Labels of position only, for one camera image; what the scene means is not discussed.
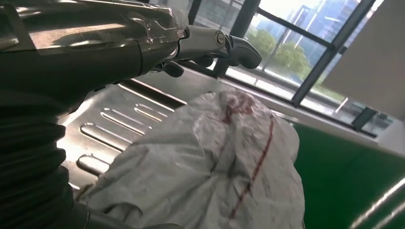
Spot green conveyor belt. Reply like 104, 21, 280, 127
290, 122, 405, 229

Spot grey parcel faded red print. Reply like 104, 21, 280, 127
79, 91, 306, 229

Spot black window frame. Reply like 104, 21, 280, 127
149, 0, 396, 138

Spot white building pillar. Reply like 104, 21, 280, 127
321, 0, 405, 121

